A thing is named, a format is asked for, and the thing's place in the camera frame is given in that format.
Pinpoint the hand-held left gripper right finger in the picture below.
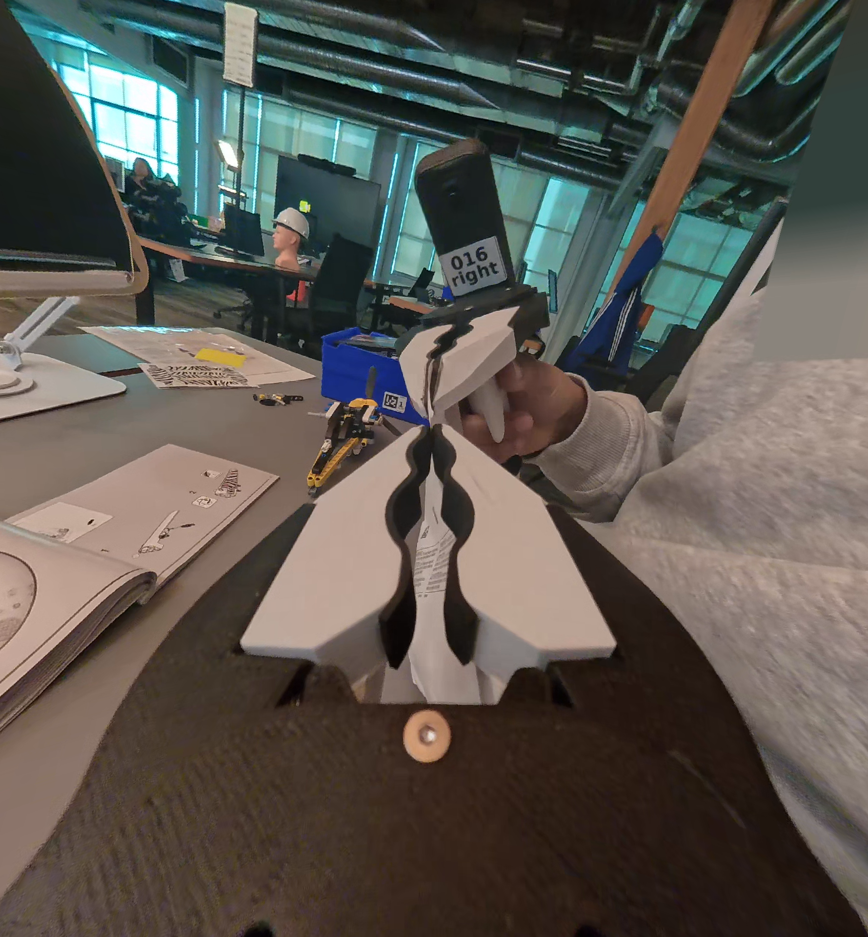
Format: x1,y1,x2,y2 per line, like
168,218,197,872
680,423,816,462
434,425,618,671

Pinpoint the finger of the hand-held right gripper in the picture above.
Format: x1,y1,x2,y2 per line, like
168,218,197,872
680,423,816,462
399,324,447,427
432,321,517,428

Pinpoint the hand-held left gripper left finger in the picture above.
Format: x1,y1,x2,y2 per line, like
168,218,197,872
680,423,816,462
240,426,435,671

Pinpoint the blue plastic bin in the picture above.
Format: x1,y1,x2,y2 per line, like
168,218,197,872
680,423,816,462
320,329,435,426

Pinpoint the small white paper bag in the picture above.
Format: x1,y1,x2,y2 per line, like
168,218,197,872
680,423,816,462
379,439,493,705

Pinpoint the yellow black toy brick helicopter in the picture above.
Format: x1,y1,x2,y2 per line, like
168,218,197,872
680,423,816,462
305,366,405,490

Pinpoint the person's right hand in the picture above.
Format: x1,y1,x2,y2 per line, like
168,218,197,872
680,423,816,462
465,357,590,465

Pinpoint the black office chair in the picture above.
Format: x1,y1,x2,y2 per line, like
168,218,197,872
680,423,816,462
308,234,374,361

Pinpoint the large black monitor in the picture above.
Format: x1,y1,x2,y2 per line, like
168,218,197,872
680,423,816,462
273,154,382,253

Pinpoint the blue striped jacket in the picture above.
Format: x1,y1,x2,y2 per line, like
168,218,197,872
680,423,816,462
558,230,663,374

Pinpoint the mannequin head with hard hat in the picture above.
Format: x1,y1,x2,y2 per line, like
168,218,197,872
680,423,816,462
271,206,314,273

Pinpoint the open instruction booklet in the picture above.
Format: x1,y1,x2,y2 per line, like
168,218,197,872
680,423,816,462
0,443,281,762

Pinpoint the small black computer monitor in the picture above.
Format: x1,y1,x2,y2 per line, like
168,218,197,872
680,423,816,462
222,205,266,257

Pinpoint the background wooden desk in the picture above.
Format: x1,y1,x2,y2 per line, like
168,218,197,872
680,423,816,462
137,234,332,345

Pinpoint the sticker sheet with yellow label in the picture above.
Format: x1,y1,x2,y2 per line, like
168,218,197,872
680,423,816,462
81,326,318,387

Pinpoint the white paper sign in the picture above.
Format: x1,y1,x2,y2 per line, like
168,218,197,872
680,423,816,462
223,2,261,86

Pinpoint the person's grey hoodie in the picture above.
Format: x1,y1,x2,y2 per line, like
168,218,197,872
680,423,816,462
587,212,868,937

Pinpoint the wooden support post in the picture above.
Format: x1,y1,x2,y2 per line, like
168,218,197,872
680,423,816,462
613,0,775,294

